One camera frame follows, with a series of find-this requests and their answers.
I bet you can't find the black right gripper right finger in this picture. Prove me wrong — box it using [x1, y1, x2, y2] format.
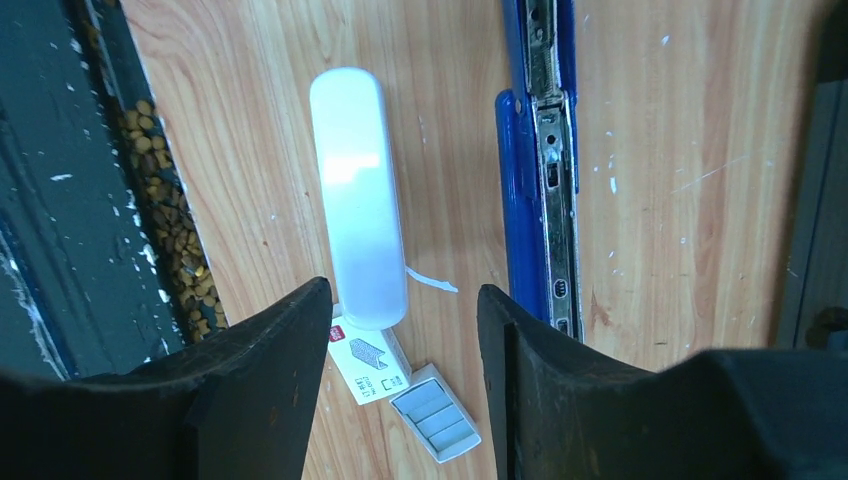
[477, 284, 847, 479]

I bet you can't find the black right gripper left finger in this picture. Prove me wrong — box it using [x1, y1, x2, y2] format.
[1, 277, 332, 479]

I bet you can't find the white stapler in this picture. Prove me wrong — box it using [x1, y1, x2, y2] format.
[309, 67, 408, 330]

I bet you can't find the blue stapler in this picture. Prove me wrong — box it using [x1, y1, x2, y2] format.
[495, 0, 585, 342]

